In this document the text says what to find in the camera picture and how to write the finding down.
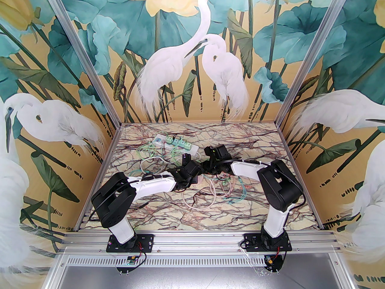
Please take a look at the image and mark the white power strip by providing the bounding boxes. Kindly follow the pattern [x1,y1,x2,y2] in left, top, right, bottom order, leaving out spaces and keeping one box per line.
[153,133,199,156]

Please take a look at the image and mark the slotted metal plate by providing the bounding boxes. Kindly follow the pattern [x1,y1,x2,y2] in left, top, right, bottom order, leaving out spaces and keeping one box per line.
[60,254,337,267]

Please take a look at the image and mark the grey metal tray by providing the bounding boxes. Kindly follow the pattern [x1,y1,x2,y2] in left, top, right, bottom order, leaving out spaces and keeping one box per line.
[45,265,346,289]

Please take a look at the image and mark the pink socket cord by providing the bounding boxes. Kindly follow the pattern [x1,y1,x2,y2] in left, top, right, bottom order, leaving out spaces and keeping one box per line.
[183,178,233,210]

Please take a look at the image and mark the light green USB cable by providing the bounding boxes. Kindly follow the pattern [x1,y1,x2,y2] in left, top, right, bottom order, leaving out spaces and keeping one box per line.
[135,142,181,174]

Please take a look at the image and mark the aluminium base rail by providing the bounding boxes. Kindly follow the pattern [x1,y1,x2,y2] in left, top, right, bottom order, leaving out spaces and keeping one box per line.
[62,231,339,253]

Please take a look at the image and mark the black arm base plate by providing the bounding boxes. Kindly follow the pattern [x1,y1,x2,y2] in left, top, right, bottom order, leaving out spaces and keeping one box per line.
[107,234,154,253]
[243,233,293,252]

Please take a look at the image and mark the aluminium frame post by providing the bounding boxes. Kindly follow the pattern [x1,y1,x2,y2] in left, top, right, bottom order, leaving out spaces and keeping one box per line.
[277,0,360,129]
[38,0,122,127]

